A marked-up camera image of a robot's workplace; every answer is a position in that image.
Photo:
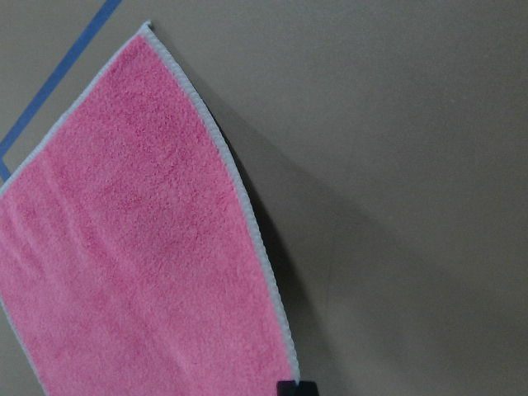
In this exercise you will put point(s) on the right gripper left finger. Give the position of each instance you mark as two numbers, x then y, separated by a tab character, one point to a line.
286	388

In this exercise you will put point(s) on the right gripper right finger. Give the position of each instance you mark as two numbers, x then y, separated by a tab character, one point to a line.
307	388

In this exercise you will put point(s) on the pink towel with grey back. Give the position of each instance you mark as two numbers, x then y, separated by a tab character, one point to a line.
131	259

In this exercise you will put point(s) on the brown paper table cover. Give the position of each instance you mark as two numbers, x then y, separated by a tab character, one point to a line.
384	148

